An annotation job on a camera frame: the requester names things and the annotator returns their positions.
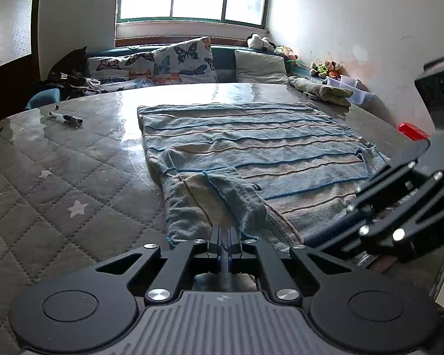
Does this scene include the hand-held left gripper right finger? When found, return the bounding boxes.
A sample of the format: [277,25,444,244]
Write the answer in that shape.
[225,226,356,303]

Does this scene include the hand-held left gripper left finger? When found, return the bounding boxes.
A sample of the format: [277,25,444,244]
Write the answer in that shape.
[95,225,223,303]

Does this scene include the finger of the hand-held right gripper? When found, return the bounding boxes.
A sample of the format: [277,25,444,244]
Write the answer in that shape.
[312,170,444,263]
[345,141,433,214]

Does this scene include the blue striped sweater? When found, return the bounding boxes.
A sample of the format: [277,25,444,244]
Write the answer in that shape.
[137,101,392,293]

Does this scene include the black and white clothes pile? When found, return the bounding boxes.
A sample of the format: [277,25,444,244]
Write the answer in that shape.
[51,75,108,95]

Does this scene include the red object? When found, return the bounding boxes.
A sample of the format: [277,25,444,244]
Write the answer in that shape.
[397,122,432,142]

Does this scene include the clear plastic storage box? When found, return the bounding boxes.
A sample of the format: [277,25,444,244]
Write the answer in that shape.
[325,75,374,106]

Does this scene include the folded yellowish cloth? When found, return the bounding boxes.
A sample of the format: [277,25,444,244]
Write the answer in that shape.
[286,75,355,109]

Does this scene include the pink plush toy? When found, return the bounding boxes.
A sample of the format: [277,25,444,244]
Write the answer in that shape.
[279,46,299,62]

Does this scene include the grey quilted star table cover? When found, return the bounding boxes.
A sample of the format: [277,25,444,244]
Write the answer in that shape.
[0,81,432,355]

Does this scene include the white pillow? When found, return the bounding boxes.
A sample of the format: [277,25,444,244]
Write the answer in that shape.
[233,49,289,85]

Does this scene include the blue corner sofa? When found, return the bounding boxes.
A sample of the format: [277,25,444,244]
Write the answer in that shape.
[25,44,308,110]

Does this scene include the square butterfly print cushion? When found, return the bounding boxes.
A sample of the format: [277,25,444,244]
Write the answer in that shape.
[152,36,219,86]

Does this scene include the white and black plush toy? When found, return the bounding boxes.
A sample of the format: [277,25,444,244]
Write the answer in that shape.
[246,33,276,52]

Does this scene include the marker pen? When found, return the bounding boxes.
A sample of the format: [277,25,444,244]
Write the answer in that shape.
[48,111,84,127]

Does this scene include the long butterfly print cushion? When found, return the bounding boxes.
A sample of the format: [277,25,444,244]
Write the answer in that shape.
[85,52,160,93]

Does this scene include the black bag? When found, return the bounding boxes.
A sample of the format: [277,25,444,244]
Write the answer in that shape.
[46,46,89,82]

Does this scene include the dark wooden door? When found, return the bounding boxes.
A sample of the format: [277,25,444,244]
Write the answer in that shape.
[0,0,44,131]

